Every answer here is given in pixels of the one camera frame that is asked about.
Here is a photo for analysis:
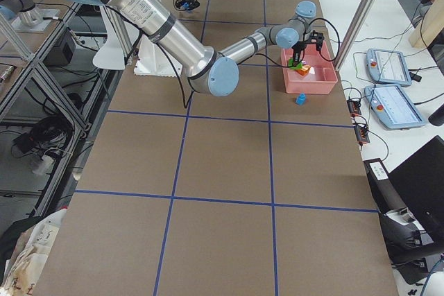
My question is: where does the aluminium frame profile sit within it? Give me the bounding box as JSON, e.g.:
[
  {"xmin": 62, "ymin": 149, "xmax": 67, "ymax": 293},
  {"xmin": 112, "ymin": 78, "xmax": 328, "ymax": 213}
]
[{"xmin": 334, "ymin": 0, "xmax": 375, "ymax": 71}]

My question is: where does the grey teach pendant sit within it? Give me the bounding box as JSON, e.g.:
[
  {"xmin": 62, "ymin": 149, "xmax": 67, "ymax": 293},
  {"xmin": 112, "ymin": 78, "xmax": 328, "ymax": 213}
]
[
  {"xmin": 364, "ymin": 84, "xmax": 426, "ymax": 130},
  {"xmin": 366, "ymin": 49, "xmax": 411, "ymax": 87}
]

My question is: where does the black device with label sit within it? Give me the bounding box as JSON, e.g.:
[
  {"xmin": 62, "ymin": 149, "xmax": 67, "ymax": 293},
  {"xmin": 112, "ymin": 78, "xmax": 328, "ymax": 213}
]
[{"xmin": 363, "ymin": 158, "xmax": 413, "ymax": 216}]

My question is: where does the pink plastic box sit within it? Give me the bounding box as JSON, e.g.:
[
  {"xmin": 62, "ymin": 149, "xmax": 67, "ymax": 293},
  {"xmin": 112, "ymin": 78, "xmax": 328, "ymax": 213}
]
[{"xmin": 280, "ymin": 45, "xmax": 338, "ymax": 94}]

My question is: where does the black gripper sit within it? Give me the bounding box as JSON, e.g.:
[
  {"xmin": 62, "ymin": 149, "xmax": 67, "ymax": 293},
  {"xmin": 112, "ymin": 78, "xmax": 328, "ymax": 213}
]
[
  {"xmin": 174, "ymin": 0, "xmax": 200, "ymax": 10},
  {"xmin": 292, "ymin": 41, "xmax": 307, "ymax": 64}
]

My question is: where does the small blue toy block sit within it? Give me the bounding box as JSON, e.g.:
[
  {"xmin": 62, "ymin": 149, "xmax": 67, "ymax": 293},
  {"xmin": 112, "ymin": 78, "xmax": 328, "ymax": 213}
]
[{"xmin": 295, "ymin": 93, "xmax": 307, "ymax": 105}]

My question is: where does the white cloth bag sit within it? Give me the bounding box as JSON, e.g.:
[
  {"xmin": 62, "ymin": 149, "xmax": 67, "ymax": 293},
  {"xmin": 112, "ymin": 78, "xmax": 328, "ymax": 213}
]
[{"xmin": 1, "ymin": 207, "xmax": 67, "ymax": 295}]

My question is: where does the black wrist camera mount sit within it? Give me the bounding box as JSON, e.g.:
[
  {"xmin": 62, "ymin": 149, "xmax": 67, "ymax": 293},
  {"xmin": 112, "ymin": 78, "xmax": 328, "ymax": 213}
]
[{"xmin": 307, "ymin": 31, "xmax": 325, "ymax": 53}]

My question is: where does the grey usb hub near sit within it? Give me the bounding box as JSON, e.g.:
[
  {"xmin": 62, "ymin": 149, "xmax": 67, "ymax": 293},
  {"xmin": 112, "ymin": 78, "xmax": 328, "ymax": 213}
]
[{"xmin": 347, "ymin": 98, "xmax": 361, "ymax": 117}]

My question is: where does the black laptop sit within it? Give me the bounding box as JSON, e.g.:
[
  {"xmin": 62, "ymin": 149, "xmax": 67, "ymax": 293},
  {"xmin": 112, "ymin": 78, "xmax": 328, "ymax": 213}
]
[{"xmin": 389, "ymin": 135, "xmax": 443, "ymax": 239}]

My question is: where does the grey usb hub far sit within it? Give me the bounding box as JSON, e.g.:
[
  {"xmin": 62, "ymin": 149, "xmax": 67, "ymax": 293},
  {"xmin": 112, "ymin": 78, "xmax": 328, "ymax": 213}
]
[{"xmin": 354, "ymin": 123, "xmax": 370, "ymax": 146}]

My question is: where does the neighbour grey robot arm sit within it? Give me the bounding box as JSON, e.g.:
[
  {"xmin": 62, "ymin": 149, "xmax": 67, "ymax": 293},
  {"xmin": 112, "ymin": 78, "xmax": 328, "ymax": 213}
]
[{"xmin": 1, "ymin": 0, "xmax": 60, "ymax": 33}]

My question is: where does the green toy block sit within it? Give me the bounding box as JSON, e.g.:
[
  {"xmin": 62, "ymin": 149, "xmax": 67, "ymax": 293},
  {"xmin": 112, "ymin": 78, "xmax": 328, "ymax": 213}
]
[{"xmin": 287, "ymin": 58, "xmax": 303, "ymax": 70}]

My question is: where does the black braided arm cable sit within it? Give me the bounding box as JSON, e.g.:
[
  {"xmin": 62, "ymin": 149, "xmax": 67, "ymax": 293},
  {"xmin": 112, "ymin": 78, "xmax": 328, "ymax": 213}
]
[{"xmin": 255, "ymin": 17, "xmax": 340, "ymax": 68}]

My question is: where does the grey teach pendant far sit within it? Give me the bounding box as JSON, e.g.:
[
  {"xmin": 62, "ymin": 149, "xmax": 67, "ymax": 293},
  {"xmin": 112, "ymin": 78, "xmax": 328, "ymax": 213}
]
[{"xmin": 366, "ymin": 49, "xmax": 411, "ymax": 87}]

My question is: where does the grey usb hub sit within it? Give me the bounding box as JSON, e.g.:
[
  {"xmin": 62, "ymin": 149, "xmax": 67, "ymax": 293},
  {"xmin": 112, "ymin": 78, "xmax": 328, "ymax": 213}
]
[
  {"xmin": 347, "ymin": 98, "xmax": 361, "ymax": 117},
  {"xmin": 354, "ymin": 123, "xmax": 370, "ymax": 146}
]

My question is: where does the grey teach pendant near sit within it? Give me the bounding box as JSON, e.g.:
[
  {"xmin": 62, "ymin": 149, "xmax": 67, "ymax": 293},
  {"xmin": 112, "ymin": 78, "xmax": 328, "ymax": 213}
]
[{"xmin": 364, "ymin": 84, "xmax": 426, "ymax": 130}]

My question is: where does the orange sloped toy block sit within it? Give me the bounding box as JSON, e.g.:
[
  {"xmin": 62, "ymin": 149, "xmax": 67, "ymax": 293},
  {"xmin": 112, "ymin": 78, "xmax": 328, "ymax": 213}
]
[{"xmin": 296, "ymin": 64, "xmax": 311, "ymax": 76}]

